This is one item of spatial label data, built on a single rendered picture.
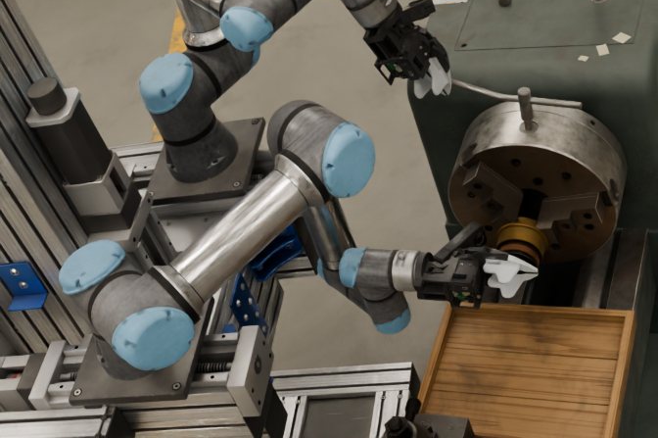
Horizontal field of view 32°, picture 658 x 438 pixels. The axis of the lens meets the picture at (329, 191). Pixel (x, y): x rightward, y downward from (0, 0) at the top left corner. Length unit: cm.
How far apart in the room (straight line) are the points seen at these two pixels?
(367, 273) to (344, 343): 142
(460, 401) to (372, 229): 173
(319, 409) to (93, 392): 115
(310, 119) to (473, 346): 57
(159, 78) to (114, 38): 307
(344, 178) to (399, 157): 216
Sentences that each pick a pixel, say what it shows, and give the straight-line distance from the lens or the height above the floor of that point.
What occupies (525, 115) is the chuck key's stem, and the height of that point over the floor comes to 127.
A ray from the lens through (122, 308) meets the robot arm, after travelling 186.
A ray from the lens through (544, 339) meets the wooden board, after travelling 222.
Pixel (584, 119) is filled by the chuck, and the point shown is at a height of 120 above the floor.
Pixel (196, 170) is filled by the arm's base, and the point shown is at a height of 119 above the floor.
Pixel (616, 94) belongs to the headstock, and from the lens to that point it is 217.
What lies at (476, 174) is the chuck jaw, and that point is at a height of 120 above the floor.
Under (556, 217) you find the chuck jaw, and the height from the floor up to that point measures 111.
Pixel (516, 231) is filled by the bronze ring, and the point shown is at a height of 112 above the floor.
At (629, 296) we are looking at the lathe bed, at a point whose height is 87.
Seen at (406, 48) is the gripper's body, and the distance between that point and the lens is 194.
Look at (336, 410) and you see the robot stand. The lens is 312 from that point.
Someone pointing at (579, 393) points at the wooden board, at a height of 89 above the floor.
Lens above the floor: 259
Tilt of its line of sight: 40 degrees down
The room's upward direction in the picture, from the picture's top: 22 degrees counter-clockwise
